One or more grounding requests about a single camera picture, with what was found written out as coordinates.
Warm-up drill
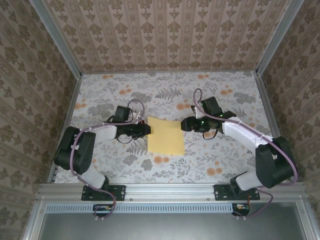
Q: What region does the yellow cloth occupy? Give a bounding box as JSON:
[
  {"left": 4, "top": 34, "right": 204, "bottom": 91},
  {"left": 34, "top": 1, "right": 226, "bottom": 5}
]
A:
[{"left": 147, "top": 115, "right": 186, "bottom": 156}]

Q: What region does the grey metal sheet panel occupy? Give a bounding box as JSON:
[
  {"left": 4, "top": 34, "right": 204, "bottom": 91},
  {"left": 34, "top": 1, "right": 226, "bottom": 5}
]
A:
[{"left": 38, "top": 202, "right": 307, "bottom": 240}]

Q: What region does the floral table cover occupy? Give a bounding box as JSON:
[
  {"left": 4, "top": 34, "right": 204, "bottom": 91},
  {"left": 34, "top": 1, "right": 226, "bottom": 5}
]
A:
[{"left": 53, "top": 71, "right": 288, "bottom": 185}]

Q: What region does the black connector board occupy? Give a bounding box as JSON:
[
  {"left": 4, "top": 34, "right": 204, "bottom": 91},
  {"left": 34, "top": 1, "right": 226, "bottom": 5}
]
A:
[
  {"left": 92, "top": 203, "right": 114, "bottom": 217},
  {"left": 231, "top": 203, "right": 251, "bottom": 217}
]

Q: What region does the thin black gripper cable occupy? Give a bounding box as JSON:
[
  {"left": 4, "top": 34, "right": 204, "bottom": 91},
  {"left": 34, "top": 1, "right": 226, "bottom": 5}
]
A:
[
  {"left": 116, "top": 134, "right": 138, "bottom": 145},
  {"left": 201, "top": 130, "right": 219, "bottom": 141}
]

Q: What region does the aluminium table side rail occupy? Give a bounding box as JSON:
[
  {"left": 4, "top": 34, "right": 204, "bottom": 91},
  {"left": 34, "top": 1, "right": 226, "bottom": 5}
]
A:
[
  {"left": 47, "top": 74, "right": 83, "bottom": 185},
  {"left": 254, "top": 71, "right": 295, "bottom": 183}
]

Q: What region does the aluminium frame beam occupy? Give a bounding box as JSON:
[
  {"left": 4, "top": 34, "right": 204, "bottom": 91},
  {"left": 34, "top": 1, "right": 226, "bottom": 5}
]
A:
[{"left": 37, "top": 182, "right": 305, "bottom": 201}]

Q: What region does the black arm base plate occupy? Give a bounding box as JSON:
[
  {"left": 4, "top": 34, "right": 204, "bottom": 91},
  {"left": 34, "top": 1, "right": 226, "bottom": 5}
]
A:
[
  {"left": 81, "top": 184, "right": 126, "bottom": 202},
  {"left": 213, "top": 184, "right": 261, "bottom": 202}
]

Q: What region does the white slotted cable duct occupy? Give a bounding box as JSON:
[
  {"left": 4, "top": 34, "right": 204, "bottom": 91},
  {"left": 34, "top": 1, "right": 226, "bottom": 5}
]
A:
[{"left": 46, "top": 202, "right": 251, "bottom": 214}]

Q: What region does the aluminium corner post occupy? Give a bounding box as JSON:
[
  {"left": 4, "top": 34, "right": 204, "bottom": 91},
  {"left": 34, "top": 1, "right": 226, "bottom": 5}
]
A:
[
  {"left": 28, "top": 0, "right": 84, "bottom": 79},
  {"left": 255, "top": 0, "right": 305, "bottom": 77}
]

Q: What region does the aluminium lower frame bar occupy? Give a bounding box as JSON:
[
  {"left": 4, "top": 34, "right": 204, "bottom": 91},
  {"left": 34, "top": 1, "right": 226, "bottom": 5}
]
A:
[
  {"left": 21, "top": 196, "right": 45, "bottom": 240},
  {"left": 296, "top": 196, "right": 318, "bottom": 240}
]

